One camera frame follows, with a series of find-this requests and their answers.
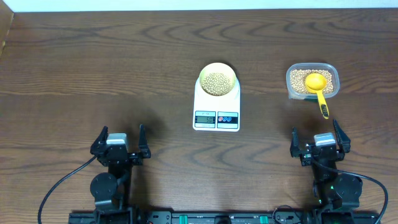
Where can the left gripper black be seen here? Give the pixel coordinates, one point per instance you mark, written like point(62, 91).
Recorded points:
point(137, 161)

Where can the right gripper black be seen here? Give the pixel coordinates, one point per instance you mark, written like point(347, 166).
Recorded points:
point(305, 157)

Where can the yellow measuring scoop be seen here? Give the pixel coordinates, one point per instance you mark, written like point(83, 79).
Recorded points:
point(316, 83)

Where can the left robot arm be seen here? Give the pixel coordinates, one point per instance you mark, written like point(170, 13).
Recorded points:
point(111, 189)

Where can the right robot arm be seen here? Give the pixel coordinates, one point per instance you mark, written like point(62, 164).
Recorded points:
point(337, 192)

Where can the white digital kitchen scale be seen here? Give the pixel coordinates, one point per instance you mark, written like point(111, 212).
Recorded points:
point(217, 113)

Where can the soybeans in bowl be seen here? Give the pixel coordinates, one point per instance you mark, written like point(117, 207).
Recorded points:
point(217, 84)

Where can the yellow plastic bowl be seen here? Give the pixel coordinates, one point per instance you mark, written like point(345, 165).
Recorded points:
point(218, 67)

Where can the clear plastic bean container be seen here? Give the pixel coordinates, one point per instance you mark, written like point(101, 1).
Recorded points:
point(312, 66)

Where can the soybeans in container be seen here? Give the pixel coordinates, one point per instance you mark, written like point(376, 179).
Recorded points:
point(297, 79)

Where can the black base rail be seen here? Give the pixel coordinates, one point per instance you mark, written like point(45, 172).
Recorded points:
point(190, 218)

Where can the cardboard box wall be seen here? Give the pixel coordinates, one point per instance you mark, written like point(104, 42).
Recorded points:
point(6, 19)

